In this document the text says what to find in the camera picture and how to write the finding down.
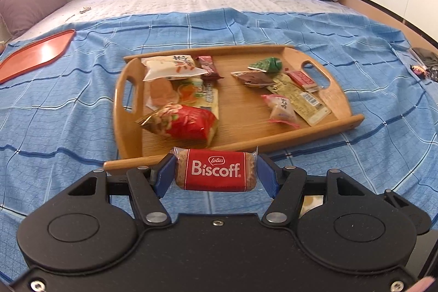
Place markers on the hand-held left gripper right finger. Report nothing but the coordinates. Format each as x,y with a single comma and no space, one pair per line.
268,175

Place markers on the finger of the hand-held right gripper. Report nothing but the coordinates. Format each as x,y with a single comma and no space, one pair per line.
409,211

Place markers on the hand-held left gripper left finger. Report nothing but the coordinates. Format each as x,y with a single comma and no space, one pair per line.
164,175

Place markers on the red biscuit packet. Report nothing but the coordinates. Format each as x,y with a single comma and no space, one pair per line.
215,169

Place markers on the red chip bag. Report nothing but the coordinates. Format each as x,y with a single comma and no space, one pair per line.
188,124

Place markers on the small white pink packet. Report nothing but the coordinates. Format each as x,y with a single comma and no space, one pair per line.
282,109

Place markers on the pale round pastry packet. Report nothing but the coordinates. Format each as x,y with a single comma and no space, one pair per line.
160,92

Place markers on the clear orange jelly cup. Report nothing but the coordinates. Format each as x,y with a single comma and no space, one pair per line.
190,92

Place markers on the brown chocolate biscuit packet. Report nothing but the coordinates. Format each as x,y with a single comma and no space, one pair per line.
255,78

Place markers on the red wafer packet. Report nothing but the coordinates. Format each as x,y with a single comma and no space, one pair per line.
303,78

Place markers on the white rice cracker packet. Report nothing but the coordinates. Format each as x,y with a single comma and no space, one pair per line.
167,68

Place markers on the green candy packet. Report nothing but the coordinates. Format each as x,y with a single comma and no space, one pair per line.
267,64

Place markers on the dark red snack bar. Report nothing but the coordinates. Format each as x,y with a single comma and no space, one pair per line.
208,66

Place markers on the long yellow snack packet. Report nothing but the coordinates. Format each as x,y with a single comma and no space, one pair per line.
304,104

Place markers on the crumpled yellow snack packet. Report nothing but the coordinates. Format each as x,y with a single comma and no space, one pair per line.
210,97

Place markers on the blue checked blanket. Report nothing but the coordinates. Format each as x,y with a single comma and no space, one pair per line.
68,107

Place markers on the small doll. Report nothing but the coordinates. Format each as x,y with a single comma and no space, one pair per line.
419,69

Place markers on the dark cloth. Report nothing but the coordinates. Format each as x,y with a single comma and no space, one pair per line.
427,56

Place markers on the red oval tray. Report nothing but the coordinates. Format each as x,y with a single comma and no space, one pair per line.
37,54

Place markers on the small white object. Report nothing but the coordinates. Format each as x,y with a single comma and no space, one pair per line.
85,8

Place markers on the purple pillow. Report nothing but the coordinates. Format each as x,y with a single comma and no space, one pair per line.
30,1

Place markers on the wooden bed frame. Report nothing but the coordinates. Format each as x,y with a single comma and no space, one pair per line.
383,13

